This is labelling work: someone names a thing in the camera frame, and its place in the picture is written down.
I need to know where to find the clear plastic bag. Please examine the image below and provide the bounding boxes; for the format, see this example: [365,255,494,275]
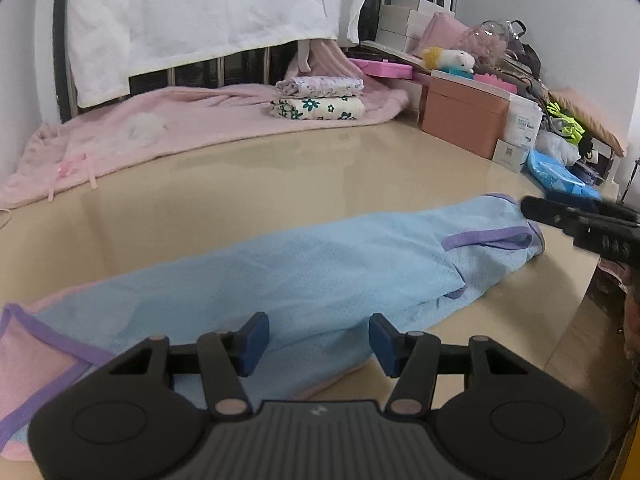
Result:
[460,19,517,61]

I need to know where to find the pink fleece blanket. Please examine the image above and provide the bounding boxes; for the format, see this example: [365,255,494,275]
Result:
[0,39,412,209]

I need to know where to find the pink flat case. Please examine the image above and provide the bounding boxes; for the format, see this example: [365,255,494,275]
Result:
[347,57,415,81]

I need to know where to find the tan pillow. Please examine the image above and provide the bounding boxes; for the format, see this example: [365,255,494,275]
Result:
[549,87,629,159]

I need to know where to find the neon yellow vest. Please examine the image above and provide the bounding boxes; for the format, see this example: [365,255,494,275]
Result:
[544,101,589,147]

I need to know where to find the green flower folded cloth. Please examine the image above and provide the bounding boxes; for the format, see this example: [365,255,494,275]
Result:
[269,95,367,122]

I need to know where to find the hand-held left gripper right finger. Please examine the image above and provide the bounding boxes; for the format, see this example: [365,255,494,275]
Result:
[368,312,532,419]

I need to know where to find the blue plastic packet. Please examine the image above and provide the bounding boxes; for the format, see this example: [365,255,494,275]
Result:
[524,149,604,204]

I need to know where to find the pink wavy sponge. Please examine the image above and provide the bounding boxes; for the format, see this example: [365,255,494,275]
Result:
[473,73,519,94]

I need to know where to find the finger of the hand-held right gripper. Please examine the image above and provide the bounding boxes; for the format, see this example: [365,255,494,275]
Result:
[520,196,610,236]
[575,201,640,227]

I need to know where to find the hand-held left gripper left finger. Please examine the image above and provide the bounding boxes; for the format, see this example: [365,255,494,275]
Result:
[107,311,271,420]

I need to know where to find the pink and blue t-shirt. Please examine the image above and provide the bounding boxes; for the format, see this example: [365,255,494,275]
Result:
[0,192,547,462]

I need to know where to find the stack of white boxes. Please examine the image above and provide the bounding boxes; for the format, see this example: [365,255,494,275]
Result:
[374,0,457,54]

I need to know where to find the small white box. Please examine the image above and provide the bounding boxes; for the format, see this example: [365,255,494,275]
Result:
[492,138,529,174]

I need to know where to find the white small boxes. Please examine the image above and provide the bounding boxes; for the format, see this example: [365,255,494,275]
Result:
[502,94,544,149]

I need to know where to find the white plastic bag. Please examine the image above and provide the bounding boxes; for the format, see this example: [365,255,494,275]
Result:
[534,132,582,167]

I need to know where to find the yellow and white plush toy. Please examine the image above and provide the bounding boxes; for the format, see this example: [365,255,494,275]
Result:
[422,47,477,77]

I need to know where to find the purple floral folded cloth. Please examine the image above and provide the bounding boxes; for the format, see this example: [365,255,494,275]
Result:
[275,75,365,100]

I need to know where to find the salmon cardboard box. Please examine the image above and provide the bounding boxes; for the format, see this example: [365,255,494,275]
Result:
[418,70,517,160]

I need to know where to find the white hanging quilt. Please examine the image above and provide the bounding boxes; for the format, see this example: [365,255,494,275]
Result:
[66,0,369,109]

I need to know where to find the pink bag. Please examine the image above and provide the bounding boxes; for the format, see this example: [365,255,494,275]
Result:
[414,11,474,54]

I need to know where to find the black bag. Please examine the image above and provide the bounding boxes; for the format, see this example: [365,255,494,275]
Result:
[505,19,542,80]

